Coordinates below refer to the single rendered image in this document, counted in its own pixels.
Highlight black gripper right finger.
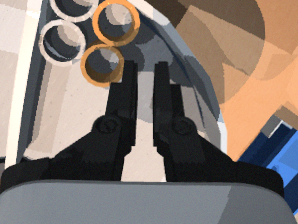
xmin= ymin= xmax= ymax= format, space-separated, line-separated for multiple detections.
xmin=153 ymin=61 xmax=284 ymax=198

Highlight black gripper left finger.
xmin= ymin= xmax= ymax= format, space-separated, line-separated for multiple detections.
xmin=0 ymin=60 xmax=138 ymax=194

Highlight blue open crate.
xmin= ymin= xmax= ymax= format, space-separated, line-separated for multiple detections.
xmin=237 ymin=114 xmax=298 ymax=216

